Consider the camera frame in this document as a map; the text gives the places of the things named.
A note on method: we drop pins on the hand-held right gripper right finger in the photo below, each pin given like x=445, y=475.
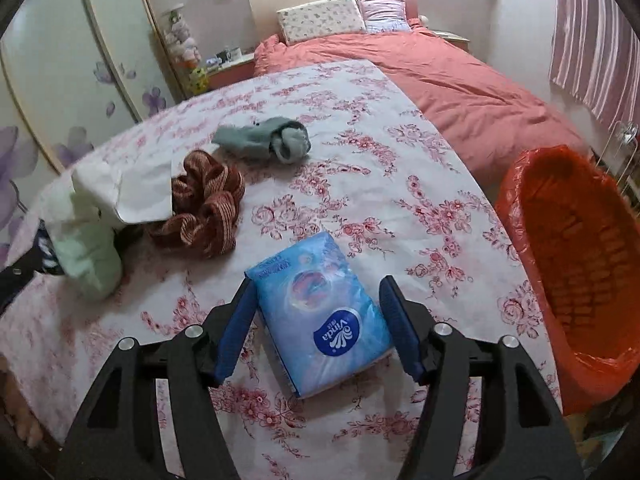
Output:
x=400, y=330

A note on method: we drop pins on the floral white pillow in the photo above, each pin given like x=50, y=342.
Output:
x=320, y=20

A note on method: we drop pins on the bed with pink duvet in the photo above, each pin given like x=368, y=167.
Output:
x=450, y=85

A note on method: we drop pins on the pink striped curtain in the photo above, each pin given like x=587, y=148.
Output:
x=595, y=35

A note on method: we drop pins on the pink satin pillow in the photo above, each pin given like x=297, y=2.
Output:
x=382, y=12

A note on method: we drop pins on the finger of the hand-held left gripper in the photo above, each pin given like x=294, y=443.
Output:
x=17, y=280

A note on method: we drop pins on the bin with orange bag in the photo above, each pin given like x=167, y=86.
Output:
x=550, y=200

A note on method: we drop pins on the yellow green toy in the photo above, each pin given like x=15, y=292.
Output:
x=199, y=80

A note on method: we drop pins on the grey-green sock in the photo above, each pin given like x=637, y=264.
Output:
x=250, y=135

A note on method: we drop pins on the wooden nightstand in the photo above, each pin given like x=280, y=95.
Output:
x=452, y=37

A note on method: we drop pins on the pink white nightstand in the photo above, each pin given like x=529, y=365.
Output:
x=227, y=72

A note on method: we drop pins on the floral tablecloth table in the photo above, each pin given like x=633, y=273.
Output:
x=375, y=185

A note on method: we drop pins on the wardrobe with purple flowers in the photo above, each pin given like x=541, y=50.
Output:
x=60, y=60

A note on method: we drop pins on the black white patterned cloth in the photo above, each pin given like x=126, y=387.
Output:
x=49, y=255

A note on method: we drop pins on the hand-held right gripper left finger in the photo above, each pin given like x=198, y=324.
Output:
x=232, y=335

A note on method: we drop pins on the blue tissue pack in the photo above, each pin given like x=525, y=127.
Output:
x=320, y=310

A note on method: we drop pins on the light green cloth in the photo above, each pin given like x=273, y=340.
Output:
x=90, y=260

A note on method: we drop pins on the small dark object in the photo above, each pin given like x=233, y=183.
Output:
x=210, y=210

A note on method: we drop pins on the white paper sheet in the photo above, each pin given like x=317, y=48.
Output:
x=140, y=190

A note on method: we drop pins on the stack of plush toys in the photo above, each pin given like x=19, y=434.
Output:
x=181, y=40

